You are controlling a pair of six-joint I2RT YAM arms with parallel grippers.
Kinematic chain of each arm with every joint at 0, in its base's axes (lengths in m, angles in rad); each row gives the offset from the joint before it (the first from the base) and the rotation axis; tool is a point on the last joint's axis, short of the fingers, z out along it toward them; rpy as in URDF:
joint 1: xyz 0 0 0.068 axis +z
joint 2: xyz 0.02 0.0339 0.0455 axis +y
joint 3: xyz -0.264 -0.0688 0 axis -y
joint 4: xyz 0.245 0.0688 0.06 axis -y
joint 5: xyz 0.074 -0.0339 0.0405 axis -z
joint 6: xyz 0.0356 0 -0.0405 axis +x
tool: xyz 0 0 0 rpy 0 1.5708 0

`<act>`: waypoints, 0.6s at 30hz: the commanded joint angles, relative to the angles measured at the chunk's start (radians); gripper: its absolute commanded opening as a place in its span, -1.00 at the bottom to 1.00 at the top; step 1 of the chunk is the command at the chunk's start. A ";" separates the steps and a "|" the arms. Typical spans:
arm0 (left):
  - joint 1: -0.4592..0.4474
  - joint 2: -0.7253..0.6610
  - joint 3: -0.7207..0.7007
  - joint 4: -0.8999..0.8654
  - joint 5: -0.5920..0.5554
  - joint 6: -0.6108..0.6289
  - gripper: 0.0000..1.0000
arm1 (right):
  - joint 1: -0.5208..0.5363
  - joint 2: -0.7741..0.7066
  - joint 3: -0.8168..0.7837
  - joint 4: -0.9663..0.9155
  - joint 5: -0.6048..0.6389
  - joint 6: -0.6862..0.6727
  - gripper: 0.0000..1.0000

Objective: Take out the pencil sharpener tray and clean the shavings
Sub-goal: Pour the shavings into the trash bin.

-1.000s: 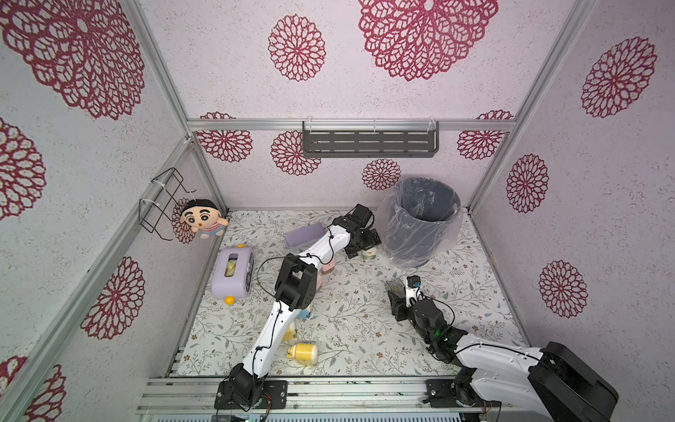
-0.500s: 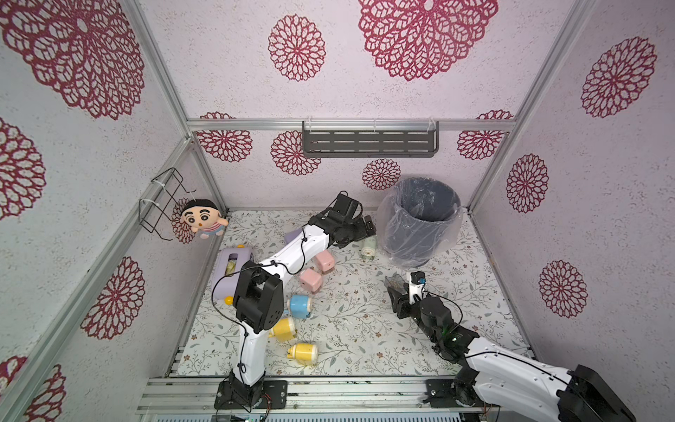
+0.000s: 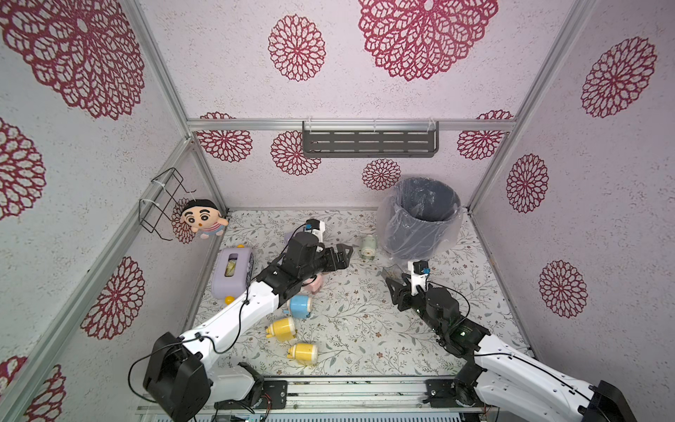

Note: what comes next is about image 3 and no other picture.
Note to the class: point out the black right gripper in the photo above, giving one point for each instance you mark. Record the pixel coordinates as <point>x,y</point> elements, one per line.
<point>404,294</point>

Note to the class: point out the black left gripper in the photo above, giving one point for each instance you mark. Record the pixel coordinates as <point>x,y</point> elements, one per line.
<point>343,259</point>

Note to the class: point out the green pencil sharpener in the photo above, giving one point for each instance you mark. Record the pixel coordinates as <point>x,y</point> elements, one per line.
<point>368,247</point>

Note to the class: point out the clear sharpener shavings tray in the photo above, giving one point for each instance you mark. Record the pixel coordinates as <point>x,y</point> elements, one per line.
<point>394,273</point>

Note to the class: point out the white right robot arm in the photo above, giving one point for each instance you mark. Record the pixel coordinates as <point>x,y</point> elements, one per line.
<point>495,373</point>

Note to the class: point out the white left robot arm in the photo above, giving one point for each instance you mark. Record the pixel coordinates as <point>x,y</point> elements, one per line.
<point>179,376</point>

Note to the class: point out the purple pencil case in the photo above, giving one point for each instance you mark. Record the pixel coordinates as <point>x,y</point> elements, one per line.
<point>288,236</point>

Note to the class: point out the blue pencil sharpener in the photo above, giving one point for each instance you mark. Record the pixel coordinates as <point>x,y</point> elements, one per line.
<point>300,306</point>

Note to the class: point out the yellow pencil sharpener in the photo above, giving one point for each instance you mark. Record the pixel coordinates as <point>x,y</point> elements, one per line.
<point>283,330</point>
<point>306,354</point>

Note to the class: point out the clear plastic bin liner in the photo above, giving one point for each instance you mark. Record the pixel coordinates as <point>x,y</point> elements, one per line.
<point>416,227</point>

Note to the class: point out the grey trash bin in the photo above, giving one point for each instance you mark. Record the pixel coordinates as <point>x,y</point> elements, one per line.
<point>422,219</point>

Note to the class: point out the purple tissue box holder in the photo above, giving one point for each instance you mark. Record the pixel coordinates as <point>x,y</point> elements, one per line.
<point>232,272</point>

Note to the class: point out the Shin-chan plush doll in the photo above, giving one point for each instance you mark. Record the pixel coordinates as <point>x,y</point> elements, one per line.
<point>203,218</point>

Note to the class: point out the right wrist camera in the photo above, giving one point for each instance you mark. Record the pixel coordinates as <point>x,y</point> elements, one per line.
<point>421,268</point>

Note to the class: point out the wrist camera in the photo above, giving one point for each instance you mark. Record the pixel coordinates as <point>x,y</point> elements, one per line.
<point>315,227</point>
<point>421,268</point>

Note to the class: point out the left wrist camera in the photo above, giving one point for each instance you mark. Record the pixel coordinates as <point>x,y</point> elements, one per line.
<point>315,227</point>

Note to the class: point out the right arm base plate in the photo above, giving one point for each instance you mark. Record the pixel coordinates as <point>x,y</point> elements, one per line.
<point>450,392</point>

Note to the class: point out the grey wall shelf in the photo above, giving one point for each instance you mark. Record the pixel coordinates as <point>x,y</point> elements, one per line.
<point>333,142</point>

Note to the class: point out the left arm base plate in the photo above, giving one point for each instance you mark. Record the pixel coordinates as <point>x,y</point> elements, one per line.
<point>270,394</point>

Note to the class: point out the black wire wall basket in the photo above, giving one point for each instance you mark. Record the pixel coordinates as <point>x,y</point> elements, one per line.
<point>151,211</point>

